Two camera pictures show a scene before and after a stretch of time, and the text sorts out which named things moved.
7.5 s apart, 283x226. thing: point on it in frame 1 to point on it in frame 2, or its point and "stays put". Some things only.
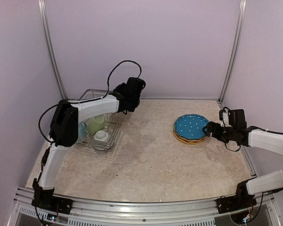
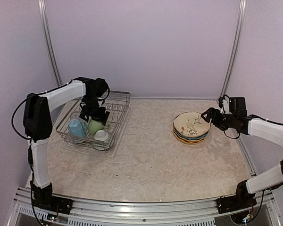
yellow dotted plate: (188, 140) stays put
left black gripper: (119, 89) to (99, 116)
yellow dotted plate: (189, 142) stays put
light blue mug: (82, 128) stays put
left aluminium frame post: (42, 8) stays put
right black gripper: (211, 125) to (214, 120)
